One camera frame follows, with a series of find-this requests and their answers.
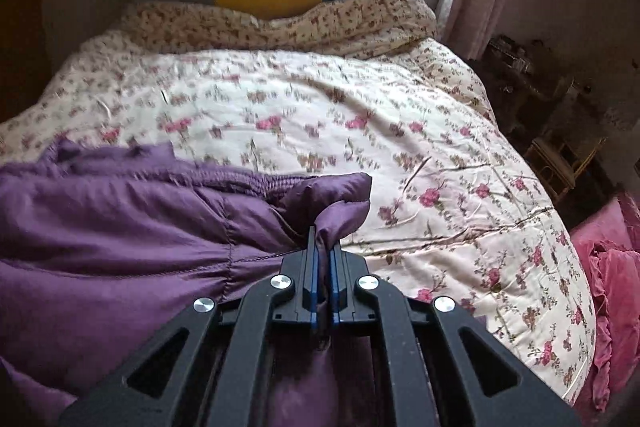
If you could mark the floral bedspread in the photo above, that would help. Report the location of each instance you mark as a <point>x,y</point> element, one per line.
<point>350,107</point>

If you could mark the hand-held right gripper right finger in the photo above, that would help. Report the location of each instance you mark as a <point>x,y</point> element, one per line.
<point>336,287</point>

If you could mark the pink ruffled blanket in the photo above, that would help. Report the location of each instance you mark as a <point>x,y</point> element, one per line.
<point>615,287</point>

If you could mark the small-flowered duvet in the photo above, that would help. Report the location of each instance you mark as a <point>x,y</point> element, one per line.
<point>310,24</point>

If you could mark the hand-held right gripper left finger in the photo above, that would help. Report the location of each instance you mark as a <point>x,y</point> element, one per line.
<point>310,277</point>

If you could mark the small wooden chair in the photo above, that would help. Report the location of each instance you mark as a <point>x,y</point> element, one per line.
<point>560,167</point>

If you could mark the cluttered dark side table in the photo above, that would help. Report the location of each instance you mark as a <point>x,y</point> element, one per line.
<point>520,77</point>

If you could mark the brown wooden wardrobe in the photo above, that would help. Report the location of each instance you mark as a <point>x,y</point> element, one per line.
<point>20,32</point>

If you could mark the purple puffer jacket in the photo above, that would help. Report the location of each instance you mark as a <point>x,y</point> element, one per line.
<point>125,247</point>

